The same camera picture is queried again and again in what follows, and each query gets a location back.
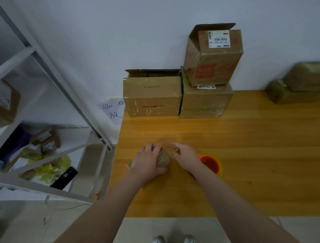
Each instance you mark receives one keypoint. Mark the person's left forearm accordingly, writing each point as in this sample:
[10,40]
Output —
[97,213]

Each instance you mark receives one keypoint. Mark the white paper wall sign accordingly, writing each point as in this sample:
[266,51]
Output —
[112,109]

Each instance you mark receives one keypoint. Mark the small box with white label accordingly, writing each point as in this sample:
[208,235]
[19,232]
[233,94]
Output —
[164,159]

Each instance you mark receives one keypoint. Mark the grey metal shelf rack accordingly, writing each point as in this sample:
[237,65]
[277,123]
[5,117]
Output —
[35,188]

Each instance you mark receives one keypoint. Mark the dark blue bag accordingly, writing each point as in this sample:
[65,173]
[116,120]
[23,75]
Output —
[14,142]

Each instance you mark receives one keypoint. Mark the wooden table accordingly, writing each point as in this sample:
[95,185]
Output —
[270,150]

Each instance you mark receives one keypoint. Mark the small open carton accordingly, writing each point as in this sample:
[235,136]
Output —
[46,139]

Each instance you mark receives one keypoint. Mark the person's right hand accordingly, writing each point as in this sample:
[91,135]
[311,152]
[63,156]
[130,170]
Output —
[189,156]

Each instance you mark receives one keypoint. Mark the small open-flap cardboard box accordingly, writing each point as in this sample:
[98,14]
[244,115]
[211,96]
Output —
[304,76]

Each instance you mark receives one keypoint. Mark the yellow plastic bag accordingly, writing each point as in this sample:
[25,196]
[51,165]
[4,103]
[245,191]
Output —
[47,167]

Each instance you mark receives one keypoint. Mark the box barcode label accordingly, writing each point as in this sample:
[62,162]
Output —
[287,94]

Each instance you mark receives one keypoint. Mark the stack of cardboard boxes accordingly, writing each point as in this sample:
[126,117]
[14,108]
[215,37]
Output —
[152,92]

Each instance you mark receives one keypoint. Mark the large worn shelf carton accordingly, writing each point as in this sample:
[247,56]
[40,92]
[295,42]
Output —
[7,105]

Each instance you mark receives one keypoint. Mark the black mobile phone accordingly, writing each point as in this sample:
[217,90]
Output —
[63,178]

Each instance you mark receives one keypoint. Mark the person's left hand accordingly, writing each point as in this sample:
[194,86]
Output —
[146,162]

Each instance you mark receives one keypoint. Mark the blue orange tape dispenser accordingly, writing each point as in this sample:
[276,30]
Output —
[211,162]

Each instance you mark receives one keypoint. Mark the person's right forearm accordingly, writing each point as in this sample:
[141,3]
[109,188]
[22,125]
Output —
[245,210]

